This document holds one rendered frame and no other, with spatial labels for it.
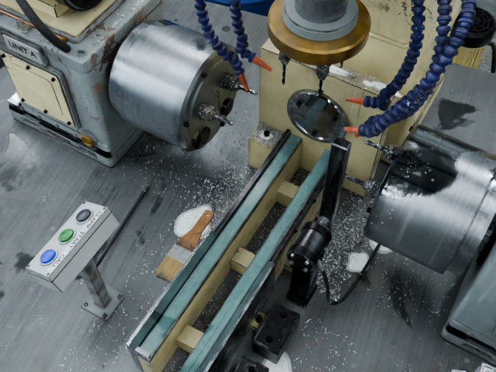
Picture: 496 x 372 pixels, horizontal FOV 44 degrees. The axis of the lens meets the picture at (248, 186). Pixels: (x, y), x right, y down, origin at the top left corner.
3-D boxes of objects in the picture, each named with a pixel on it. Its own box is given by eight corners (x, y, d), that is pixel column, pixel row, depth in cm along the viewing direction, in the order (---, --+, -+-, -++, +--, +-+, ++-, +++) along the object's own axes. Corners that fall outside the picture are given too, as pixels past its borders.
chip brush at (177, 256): (201, 208, 148) (201, 206, 148) (219, 216, 147) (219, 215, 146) (153, 275, 138) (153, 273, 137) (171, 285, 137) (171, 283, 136)
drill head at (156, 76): (135, 55, 162) (119, -26, 141) (256, 108, 151) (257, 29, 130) (74, 118, 149) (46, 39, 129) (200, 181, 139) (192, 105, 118)
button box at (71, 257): (97, 216, 123) (83, 198, 119) (121, 224, 119) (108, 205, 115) (38, 284, 114) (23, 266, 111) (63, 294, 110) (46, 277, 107)
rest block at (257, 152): (259, 149, 159) (260, 118, 149) (283, 160, 157) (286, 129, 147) (247, 164, 156) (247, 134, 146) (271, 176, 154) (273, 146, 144)
